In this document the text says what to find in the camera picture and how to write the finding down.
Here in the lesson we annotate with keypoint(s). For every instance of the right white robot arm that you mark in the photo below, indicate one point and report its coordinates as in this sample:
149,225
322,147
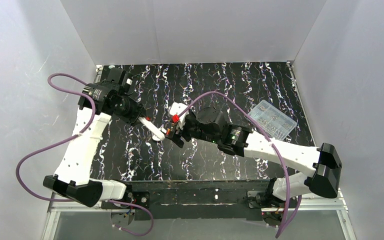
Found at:
319,168

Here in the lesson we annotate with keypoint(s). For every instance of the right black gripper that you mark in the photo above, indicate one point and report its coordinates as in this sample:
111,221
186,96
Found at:
182,131

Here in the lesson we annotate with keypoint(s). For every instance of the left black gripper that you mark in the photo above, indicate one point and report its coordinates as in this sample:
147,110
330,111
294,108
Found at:
138,115

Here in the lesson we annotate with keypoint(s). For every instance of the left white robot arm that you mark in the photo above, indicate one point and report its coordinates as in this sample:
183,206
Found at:
97,104

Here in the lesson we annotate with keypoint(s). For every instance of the aluminium frame rail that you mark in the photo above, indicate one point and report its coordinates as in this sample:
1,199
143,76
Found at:
309,202

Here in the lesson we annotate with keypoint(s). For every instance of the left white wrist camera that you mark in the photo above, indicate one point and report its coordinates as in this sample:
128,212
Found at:
128,82

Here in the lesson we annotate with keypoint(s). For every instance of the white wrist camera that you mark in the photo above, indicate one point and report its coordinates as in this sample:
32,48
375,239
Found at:
128,82
179,112

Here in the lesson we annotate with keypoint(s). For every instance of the white remote control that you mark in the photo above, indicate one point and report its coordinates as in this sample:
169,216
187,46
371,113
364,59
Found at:
157,134

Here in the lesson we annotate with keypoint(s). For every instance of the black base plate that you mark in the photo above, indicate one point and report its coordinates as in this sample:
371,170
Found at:
204,199

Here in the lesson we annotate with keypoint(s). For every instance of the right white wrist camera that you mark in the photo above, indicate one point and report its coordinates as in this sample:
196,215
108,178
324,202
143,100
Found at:
179,112

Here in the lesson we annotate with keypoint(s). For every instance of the clear plastic screw box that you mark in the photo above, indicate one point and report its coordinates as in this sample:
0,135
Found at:
276,124

